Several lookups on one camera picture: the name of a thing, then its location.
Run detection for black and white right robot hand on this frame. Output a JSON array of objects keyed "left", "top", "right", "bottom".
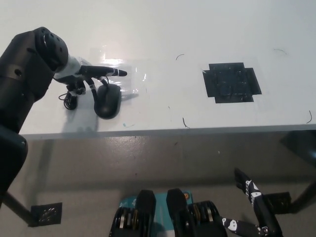
[{"left": 221, "top": 167, "right": 283, "bottom": 237}]

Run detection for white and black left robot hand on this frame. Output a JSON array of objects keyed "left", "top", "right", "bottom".
[{"left": 53, "top": 55, "right": 128, "bottom": 110}]

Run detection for black computer mouse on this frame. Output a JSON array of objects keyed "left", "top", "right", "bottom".
[{"left": 94, "top": 84, "right": 122, "bottom": 120}]

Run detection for black table leg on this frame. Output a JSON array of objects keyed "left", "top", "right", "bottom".
[
  {"left": 290, "top": 176, "right": 316, "bottom": 214},
  {"left": 0, "top": 191, "right": 38, "bottom": 227}
]

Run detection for clear plastic film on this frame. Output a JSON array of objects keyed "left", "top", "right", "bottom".
[{"left": 90, "top": 48, "right": 150, "bottom": 99}]

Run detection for black tape patch on table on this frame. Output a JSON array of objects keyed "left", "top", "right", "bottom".
[{"left": 202, "top": 62, "right": 262, "bottom": 104}]

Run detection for black mouse cable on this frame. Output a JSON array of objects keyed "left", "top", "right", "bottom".
[{"left": 58, "top": 76, "right": 110, "bottom": 111}]

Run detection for dark under-table bracket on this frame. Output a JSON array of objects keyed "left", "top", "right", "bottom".
[{"left": 279, "top": 130, "right": 316, "bottom": 159}]

